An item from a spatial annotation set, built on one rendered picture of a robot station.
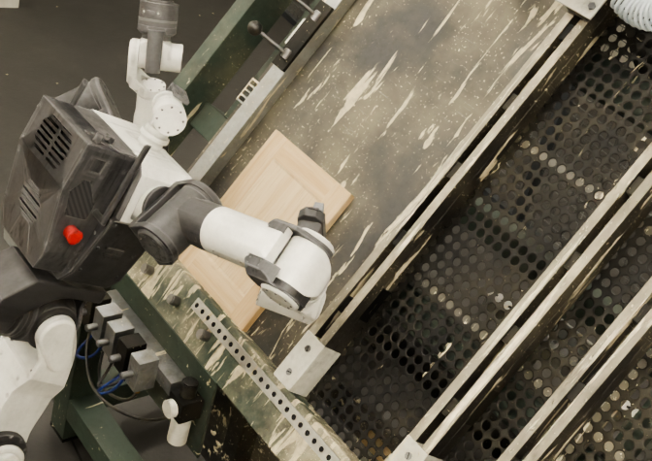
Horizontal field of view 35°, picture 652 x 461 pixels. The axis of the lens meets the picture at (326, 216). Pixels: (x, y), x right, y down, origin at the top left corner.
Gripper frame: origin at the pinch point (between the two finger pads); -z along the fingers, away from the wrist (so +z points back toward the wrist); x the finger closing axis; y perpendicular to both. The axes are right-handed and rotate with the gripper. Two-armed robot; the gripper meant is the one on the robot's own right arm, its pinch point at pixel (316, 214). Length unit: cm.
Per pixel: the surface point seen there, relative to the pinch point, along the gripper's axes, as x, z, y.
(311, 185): -12.7, -19.3, 6.0
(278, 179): -16.2, -23.0, 15.3
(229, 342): -30.2, 16.3, 17.6
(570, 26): 29, -38, -47
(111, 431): -101, 9, 63
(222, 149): -18.3, -31.7, 32.3
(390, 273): -7.9, 6.2, -17.4
